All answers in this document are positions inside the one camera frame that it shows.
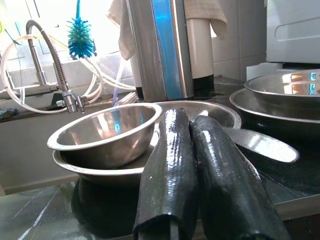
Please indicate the small stainless steel bowl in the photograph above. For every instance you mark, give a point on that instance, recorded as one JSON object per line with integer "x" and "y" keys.
{"x": 100, "y": 135}

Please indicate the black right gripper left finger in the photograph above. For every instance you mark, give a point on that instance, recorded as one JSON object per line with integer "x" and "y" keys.
{"x": 170, "y": 175}

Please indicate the white water tube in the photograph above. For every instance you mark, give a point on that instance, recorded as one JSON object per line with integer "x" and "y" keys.
{"x": 100, "y": 86}
{"x": 112, "y": 81}

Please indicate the wide stainless steel plate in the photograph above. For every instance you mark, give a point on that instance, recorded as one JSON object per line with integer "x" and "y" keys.
{"x": 240, "y": 102}

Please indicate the white countertop appliance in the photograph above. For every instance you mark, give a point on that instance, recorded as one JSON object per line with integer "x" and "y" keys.
{"x": 292, "y": 30}

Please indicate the steel faucet mixer pipe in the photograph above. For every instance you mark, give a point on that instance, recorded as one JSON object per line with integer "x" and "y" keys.
{"x": 40, "y": 70}

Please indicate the teal scrub pad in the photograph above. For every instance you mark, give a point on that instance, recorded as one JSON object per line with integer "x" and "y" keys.
{"x": 7, "y": 113}

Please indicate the shallow stainless steel bowl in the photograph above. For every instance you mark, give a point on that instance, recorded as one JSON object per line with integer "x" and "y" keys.
{"x": 287, "y": 100}

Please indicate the blue bottle brush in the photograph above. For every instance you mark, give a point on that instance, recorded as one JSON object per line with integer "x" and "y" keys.
{"x": 80, "y": 37}

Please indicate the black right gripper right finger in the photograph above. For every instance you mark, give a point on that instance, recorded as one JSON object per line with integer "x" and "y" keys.
{"x": 225, "y": 187}

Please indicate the large stainless steel bowl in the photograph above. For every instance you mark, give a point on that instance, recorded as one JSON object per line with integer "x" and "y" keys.
{"x": 220, "y": 116}

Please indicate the steel knife block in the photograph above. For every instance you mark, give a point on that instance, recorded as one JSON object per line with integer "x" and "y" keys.
{"x": 150, "y": 50}

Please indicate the beige cloth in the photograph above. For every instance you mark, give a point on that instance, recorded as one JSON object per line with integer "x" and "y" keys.
{"x": 207, "y": 10}

